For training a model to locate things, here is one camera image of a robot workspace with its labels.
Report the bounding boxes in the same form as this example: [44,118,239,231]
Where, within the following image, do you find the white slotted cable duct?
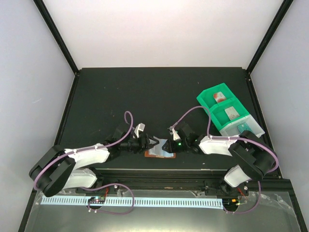
[41,195,223,209]

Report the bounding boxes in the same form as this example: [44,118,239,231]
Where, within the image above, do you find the white card in middle bin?
[225,106,240,121]

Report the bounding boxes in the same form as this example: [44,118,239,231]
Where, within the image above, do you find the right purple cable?
[169,106,279,174]

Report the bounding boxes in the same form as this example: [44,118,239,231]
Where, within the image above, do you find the circuit board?
[87,196,106,204]
[222,198,242,207]

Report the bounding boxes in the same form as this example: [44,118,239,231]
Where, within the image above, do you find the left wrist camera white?
[134,123,145,138]

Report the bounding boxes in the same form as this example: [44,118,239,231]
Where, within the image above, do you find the right circuit board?
[222,198,242,207]

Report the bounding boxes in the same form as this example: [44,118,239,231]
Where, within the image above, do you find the black aluminium rail base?
[36,168,293,194]

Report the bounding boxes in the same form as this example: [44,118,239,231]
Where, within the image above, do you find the left black frame post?
[33,0,79,75]

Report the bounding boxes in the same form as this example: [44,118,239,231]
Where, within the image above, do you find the green plastic bin far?
[197,83,236,111]

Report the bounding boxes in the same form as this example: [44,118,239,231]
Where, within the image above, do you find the black frame post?
[33,0,79,75]
[246,0,294,74]

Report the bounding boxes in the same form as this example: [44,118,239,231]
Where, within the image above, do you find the left circuit board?
[87,196,106,204]

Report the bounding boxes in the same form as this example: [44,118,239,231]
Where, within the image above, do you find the teal VIP credit card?
[238,123,252,133]

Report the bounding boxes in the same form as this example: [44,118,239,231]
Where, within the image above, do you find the purple cable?
[169,106,279,174]
[33,111,134,191]

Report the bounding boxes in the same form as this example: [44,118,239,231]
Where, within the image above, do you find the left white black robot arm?
[29,124,159,197]

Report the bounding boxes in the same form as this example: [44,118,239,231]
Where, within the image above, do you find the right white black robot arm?
[162,122,279,196]

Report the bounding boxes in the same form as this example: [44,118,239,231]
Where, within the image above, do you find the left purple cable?
[33,111,134,191]

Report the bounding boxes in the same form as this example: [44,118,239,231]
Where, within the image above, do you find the red white card in bin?
[213,92,226,103]

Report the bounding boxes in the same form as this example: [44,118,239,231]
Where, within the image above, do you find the right black frame post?
[246,0,294,74]

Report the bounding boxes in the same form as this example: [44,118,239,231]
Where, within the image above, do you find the green plastic bin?
[197,83,236,111]
[210,97,250,131]

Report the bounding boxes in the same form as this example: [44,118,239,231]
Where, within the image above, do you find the green plastic bin middle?
[210,97,250,131]

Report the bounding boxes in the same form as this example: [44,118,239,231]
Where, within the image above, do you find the brown leather card holder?
[144,139,176,159]

